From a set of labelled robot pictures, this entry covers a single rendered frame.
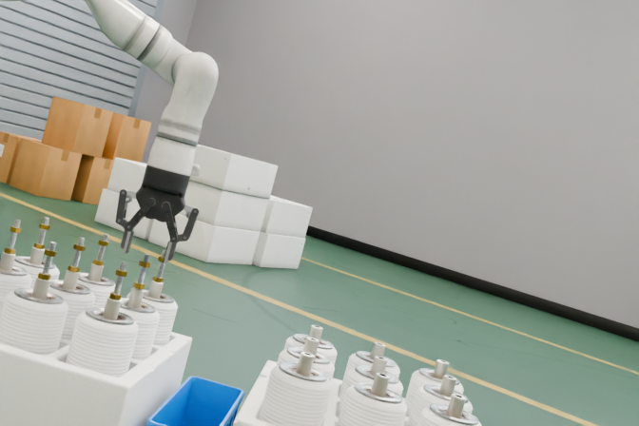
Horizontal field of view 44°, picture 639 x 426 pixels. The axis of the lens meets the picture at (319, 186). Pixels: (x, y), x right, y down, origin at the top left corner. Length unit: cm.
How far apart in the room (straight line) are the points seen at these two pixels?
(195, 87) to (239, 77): 650
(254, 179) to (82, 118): 142
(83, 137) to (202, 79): 374
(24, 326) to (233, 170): 265
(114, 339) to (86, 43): 628
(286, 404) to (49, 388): 35
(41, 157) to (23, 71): 221
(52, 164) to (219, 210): 143
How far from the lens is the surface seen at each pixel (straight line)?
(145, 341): 138
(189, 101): 133
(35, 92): 719
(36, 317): 128
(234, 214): 394
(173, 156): 133
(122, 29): 132
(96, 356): 125
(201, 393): 155
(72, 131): 503
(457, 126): 650
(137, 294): 138
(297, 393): 119
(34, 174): 499
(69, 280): 142
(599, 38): 632
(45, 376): 125
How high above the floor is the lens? 55
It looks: 1 degrees down
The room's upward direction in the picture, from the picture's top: 15 degrees clockwise
